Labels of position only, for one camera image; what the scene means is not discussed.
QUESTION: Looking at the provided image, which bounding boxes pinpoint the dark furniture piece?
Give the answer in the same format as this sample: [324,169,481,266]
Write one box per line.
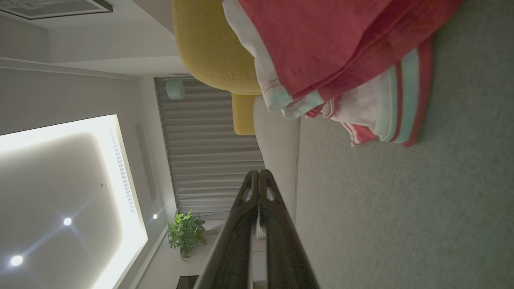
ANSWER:
[177,275,200,289]

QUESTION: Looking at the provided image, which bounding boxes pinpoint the yellow sofa cushion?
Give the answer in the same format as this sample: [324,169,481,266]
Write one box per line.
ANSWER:
[172,0,263,96]
[232,94,257,136]

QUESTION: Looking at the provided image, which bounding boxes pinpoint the green potted plant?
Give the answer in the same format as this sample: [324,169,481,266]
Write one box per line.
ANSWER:
[168,210,206,261]

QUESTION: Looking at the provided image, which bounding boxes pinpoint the mint cylindrical ceiling lamp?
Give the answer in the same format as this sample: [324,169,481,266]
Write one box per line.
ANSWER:
[166,78,186,100]

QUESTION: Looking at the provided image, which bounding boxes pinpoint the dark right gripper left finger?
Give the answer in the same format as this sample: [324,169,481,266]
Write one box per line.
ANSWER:
[193,170,261,289]

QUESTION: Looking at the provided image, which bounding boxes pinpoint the red shorts with white band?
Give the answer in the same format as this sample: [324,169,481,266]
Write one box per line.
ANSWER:
[222,0,464,120]

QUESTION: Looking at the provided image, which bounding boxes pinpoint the ceiling air conditioner grille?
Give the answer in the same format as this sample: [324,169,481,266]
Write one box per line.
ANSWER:
[0,0,114,20]

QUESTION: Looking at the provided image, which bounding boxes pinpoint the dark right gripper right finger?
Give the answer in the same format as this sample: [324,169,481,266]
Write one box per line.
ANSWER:
[258,169,320,289]

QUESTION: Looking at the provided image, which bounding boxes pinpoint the grey pleated curtain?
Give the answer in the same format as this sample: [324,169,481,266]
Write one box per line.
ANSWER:
[155,77,265,220]

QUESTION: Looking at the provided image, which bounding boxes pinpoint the grey sofa backrest cushion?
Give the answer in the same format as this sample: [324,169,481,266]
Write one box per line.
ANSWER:
[253,96,301,225]

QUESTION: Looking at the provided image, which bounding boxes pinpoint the red jersey with white stripes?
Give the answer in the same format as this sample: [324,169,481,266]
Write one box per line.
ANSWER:
[305,38,434,147]

